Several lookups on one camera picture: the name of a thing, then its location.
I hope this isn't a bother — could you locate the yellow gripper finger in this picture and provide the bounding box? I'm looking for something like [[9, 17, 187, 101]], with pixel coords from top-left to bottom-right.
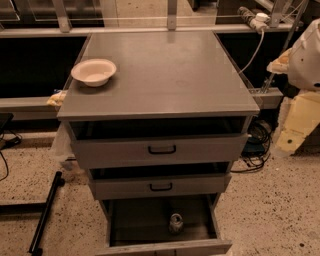
[[275, 92, 320, 156], [267, 48, 291, 74]]

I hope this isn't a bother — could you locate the silver 7up can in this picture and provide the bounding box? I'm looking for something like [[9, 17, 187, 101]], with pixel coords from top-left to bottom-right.
[[168, 213, 184, 234]]

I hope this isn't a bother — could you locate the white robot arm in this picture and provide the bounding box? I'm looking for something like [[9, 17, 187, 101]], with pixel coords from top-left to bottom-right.
[[267, 19, 320, 157]]

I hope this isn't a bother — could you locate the grey drawer cabinet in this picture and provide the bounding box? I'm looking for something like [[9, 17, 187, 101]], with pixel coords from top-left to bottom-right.
[[56, 30, 261, 256]]

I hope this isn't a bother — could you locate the top grey drawer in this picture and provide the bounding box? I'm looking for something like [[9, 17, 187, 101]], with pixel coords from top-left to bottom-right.
[[70, 116, 248, 169]]

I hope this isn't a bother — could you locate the grey drawer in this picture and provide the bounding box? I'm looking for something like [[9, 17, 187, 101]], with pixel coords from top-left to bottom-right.
[[70, 116, 248, 169], [95, 194, 232, 256], [89, 163, 231, 200]]

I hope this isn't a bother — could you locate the middle grey drawer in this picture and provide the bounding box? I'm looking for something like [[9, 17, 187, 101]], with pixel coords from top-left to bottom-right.
[[89, 163, 231, 200]]

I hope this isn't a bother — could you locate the bottom grey drawer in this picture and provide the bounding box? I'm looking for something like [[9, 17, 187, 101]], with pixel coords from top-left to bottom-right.
[[95, 194, 232, 256]]

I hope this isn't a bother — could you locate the white power strip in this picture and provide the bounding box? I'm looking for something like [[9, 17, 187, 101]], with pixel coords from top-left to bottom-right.
[[237, 6, 269, 33]]

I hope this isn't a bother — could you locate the white paper bowl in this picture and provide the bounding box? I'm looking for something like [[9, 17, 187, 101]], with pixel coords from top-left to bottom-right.
[[71, 59, 117, 87]]

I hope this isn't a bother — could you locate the yellow sponge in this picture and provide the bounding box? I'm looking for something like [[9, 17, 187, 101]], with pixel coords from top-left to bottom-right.
[[47, 90, 67, 107]]

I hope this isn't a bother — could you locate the clear plastic bag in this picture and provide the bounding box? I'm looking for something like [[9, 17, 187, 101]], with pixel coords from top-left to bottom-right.
[[50, 123, 74, 162]]

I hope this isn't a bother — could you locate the black metal floor stand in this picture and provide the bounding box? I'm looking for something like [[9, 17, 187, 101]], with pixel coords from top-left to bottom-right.
[[0, 171, 65, 256]]

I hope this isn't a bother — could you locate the white power cable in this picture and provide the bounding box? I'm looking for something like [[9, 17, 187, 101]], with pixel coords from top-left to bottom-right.
[[237, 29, 266, 75]]

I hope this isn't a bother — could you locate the black cable bundle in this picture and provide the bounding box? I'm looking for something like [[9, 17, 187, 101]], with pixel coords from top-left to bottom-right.
[[230, 119, 274, 174]]

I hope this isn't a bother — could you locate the grey metal rail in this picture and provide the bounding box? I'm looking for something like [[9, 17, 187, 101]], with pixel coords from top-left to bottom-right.
[[0, 87, 283, 121]]

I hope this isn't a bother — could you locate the black cable left floor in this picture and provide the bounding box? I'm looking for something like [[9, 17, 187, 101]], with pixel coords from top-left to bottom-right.
[[0, 113, 23, 183]]

